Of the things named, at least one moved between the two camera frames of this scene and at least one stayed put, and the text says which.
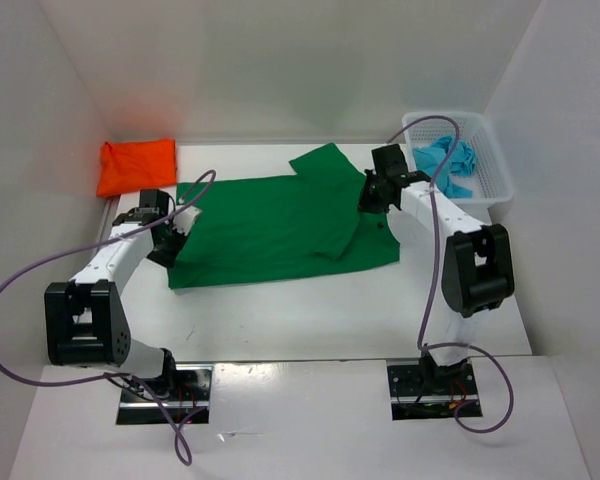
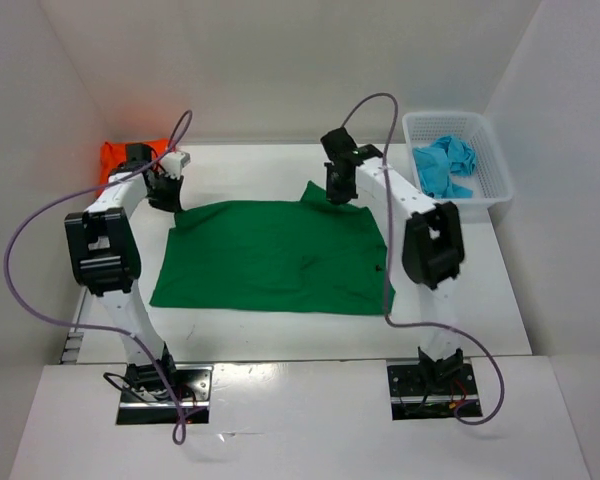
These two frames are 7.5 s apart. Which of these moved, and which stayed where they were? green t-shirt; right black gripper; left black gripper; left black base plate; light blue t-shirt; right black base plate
Moved: green t-shirt; left black gripper; right black gripper
Stayed: left black base plate; right black base plate; light blue t-shirt
